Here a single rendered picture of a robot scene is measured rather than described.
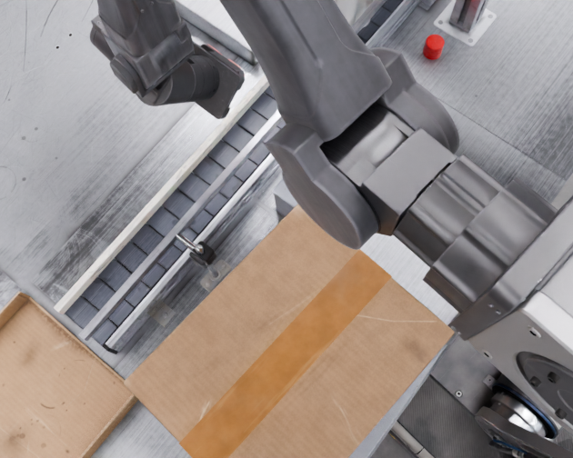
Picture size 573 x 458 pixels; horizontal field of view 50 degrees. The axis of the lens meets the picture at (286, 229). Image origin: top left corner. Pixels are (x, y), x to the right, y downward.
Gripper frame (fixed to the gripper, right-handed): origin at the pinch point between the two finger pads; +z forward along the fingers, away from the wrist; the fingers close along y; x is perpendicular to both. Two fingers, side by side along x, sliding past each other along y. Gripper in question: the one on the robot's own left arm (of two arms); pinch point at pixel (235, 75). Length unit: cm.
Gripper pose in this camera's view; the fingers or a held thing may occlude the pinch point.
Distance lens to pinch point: 91.2
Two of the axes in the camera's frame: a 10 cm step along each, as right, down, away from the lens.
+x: -4.7, 7.6, 4.4
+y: -7.8, -6.0, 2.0
